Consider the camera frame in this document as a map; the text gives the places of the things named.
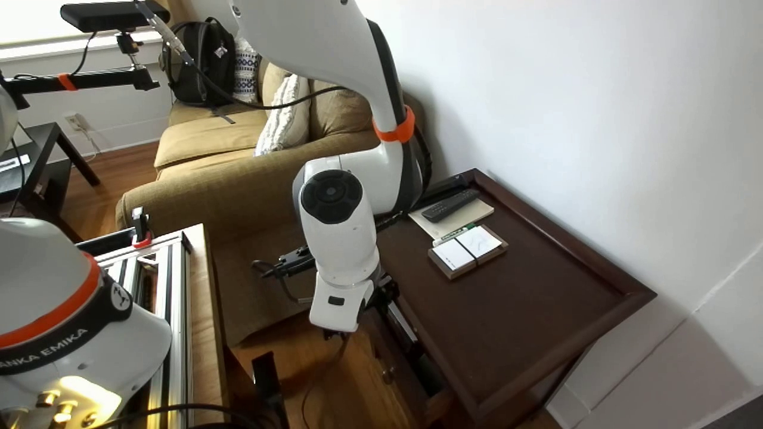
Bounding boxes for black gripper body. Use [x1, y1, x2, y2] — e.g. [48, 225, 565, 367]
[361, 270, 404, 318]

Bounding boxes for dark wooden drawer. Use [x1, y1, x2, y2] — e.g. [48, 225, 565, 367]
[361, 293, 451, 428]

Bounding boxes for white green marker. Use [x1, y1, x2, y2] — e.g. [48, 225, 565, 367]
[434, 221, 472, 244]

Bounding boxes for white square card box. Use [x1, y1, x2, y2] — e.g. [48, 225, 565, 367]
[424, 237, 480, 282]
[453, 221, 511, 268]

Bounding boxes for dark wooden nightstand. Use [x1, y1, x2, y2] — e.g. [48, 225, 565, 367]
[361, 165, 659, 429]

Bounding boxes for beige paper pad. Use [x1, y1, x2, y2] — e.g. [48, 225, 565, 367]
[405, 195, 496, 244]

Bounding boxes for long black bar remote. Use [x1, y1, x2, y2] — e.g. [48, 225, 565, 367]
[411, 175, 477, 211]

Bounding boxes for white knit pillow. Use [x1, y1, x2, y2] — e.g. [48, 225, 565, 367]
[254, 71, 315, 157]

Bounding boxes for olive fabric sofa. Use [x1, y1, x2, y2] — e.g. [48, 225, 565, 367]
[116, 55, 427, 245]

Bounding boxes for black red clamp knob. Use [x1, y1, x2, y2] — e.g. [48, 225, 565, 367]
[130, 202, 155, 250]

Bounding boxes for white patterned cloth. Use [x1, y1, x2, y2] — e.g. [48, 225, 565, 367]
[231, 34, 265, 107]

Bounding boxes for black backpack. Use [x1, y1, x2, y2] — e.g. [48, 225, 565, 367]
[160, 18, 240, 109]

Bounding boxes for black side table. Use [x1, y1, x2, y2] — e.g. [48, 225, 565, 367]
[0, 119, 104, 225]

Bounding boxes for orange velcro strap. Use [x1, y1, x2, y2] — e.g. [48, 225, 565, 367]
[370, 105, 420, 149]

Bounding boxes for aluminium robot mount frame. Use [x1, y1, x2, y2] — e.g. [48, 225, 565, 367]
[77, 221, 230, 429]

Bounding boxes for white wall outlet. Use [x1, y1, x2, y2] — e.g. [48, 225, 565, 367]
[65, 112, 93, 138]

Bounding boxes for black camera stand boom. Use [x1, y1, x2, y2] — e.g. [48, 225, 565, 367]
[0, 28, 162, 112]

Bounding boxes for black stereo camera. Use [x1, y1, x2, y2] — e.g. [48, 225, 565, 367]
[57, 0, 172, 34]

